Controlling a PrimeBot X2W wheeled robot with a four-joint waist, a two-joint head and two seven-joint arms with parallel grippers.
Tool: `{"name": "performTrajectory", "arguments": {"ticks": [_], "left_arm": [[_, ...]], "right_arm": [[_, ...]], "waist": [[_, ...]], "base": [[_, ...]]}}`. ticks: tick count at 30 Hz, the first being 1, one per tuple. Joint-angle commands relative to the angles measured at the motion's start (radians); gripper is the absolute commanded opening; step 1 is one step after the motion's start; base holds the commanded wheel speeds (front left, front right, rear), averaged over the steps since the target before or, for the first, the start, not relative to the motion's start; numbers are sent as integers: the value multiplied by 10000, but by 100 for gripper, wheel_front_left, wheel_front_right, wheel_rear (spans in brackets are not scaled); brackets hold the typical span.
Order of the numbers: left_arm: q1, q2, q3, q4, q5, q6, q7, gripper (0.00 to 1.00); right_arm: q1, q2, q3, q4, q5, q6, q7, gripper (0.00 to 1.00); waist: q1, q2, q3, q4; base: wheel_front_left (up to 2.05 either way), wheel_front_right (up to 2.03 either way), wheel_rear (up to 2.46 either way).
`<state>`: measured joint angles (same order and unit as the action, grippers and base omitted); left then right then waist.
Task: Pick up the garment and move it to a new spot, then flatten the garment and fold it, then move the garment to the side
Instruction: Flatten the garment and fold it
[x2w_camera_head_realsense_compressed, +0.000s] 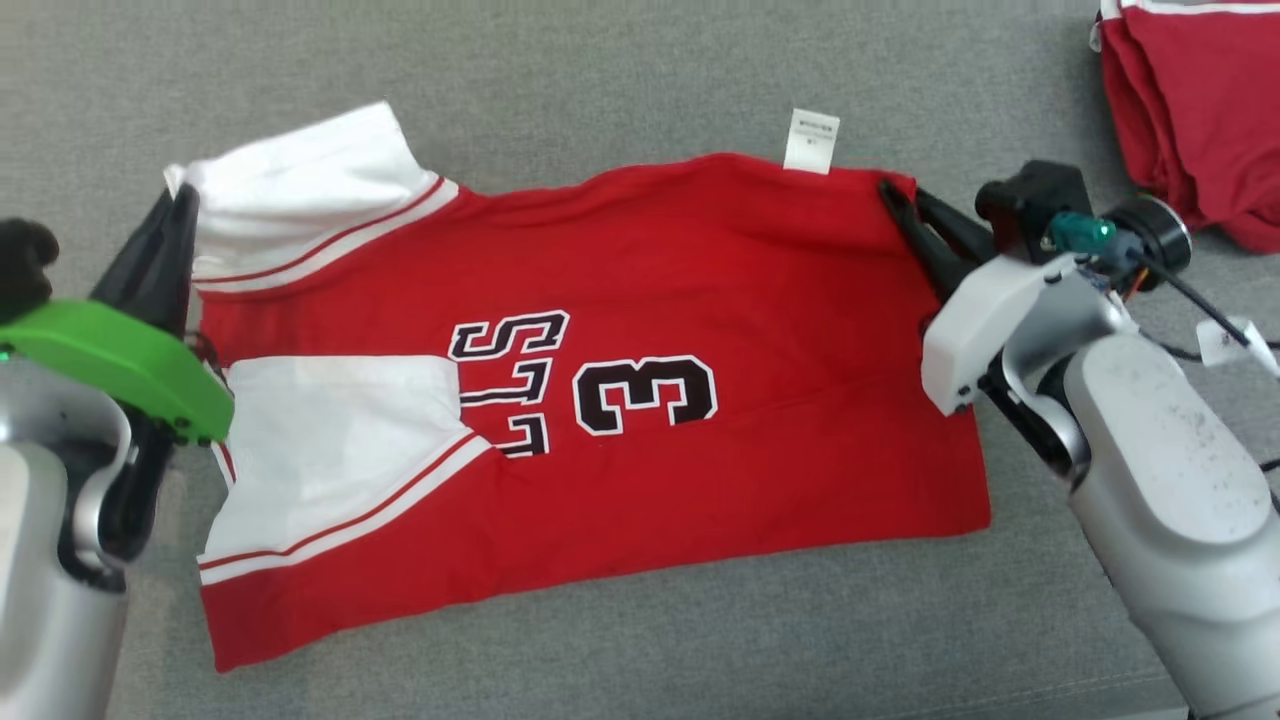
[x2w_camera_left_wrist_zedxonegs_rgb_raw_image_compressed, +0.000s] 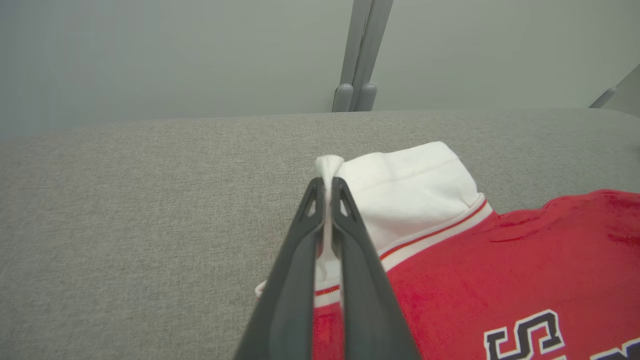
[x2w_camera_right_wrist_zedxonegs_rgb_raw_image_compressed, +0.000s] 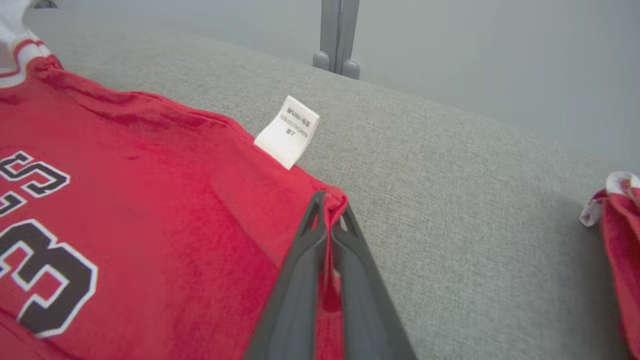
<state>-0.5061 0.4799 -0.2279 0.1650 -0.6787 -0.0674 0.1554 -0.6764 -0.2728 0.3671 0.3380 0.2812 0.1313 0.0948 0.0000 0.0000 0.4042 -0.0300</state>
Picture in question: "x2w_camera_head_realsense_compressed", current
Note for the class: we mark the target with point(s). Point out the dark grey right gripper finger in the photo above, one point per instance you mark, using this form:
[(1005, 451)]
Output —
[(960, 235), (925, 245)]

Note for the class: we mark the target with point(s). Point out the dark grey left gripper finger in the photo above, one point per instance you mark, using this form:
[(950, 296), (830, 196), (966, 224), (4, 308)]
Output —
[(180, 280), (135, 270)]

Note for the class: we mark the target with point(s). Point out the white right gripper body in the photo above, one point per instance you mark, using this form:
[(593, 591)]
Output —
[(1010, 310)]

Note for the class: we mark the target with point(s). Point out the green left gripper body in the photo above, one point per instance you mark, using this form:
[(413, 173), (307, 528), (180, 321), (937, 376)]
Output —
[(120, 360)]

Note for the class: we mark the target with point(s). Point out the red shorts with white trim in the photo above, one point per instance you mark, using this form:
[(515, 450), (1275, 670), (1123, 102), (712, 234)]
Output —
[(1210, 120)]

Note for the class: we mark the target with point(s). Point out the red white printed jersey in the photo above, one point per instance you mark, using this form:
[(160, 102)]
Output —
[(700, 480)]

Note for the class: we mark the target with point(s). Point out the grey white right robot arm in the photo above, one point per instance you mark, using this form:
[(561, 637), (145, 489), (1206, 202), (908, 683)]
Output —
[(1170, 470)]

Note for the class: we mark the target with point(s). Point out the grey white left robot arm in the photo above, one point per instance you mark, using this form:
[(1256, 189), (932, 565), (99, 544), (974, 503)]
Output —
[(40, 600)]

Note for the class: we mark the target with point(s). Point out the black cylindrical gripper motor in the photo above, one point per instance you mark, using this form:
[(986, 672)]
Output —
[(1160, 235)]

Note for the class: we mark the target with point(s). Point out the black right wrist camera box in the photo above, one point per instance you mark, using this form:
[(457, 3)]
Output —
[(1030, 200)]

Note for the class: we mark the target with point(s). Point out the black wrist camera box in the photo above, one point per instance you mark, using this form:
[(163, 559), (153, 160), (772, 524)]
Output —
[(1030, 200), (25, 265)]

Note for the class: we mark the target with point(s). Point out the teal right camera plug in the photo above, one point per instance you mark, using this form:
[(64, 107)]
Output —
[(1080, 232)]

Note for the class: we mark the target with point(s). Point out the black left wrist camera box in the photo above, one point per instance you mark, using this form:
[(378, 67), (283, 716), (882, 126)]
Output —
[(25, 265)]

